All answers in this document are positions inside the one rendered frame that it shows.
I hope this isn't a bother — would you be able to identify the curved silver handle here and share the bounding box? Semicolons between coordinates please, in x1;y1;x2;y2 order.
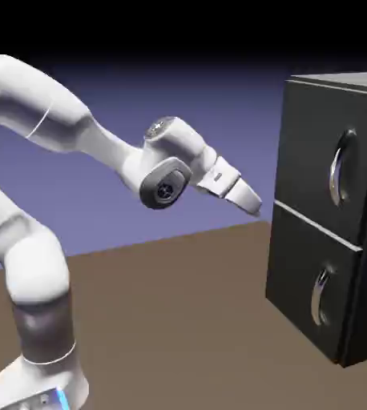
327;128;358;208
310;266;334;327

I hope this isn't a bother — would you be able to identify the black cabinet door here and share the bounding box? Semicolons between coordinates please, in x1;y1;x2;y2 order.
275;79;367;247
265;203;363;365

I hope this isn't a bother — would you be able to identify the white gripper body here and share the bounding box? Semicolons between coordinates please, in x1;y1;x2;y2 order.
224;178;264;218

